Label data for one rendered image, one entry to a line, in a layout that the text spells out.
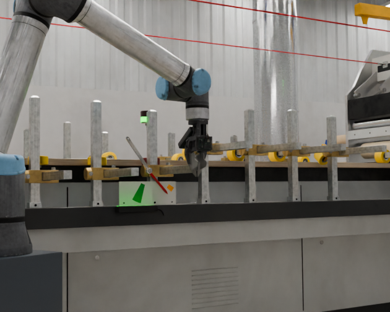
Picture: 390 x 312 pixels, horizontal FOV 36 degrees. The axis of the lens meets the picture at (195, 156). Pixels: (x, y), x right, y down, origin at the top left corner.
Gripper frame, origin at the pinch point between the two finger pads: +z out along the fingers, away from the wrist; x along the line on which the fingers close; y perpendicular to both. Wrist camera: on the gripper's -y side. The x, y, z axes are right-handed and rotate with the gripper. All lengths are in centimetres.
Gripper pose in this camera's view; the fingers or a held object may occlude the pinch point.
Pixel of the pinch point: (195, 173)
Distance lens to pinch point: 229.6
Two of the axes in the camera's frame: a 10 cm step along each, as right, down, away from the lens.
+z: 0.1, 10.0, -0.6
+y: 4.7, -0.6, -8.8
